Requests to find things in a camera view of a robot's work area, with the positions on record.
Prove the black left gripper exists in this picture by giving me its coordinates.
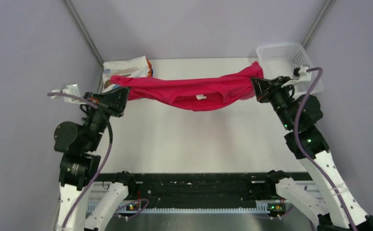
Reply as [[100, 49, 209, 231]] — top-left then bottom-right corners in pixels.
[[82, 83, 131, 149]]

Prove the crimson red t-shirt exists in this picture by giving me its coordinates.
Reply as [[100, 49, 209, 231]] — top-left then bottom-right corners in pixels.
[[110, 62, 264, 112]]

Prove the aluminium rail frame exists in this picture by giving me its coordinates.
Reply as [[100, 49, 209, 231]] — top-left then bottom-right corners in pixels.
[[58, 181, 349, 205]]

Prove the white patterned folded t-shirt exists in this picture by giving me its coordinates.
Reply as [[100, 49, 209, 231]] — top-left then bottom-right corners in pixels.
[[102, 56, 149, 93]]

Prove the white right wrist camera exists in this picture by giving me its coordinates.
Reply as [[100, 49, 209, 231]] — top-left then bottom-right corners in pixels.
[[282, 65, 312, 88]]

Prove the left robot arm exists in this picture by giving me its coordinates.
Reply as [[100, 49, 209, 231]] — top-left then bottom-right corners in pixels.
[[47, 87, 137, 231]]

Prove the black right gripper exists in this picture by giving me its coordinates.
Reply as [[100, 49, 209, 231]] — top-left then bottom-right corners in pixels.
[[251, 75, 295, 130]]

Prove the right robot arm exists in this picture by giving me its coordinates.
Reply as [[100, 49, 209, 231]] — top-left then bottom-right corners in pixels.
[[251, 77, 373, 231]]

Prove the orange folded t-shirt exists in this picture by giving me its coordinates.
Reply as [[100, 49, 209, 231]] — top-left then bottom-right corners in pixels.
[[146, 59, 152, 77]]

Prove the white plastic basket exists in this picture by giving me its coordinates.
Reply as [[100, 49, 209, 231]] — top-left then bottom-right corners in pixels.
[[256, 43, 314, 79]]

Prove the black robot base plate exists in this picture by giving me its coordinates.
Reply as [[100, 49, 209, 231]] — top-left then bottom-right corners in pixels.
[[95, 172, 311, 209]]

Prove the white slotted cable duct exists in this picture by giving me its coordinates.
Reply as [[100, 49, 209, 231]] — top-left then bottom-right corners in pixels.
[[87, 204, 270, 214]]

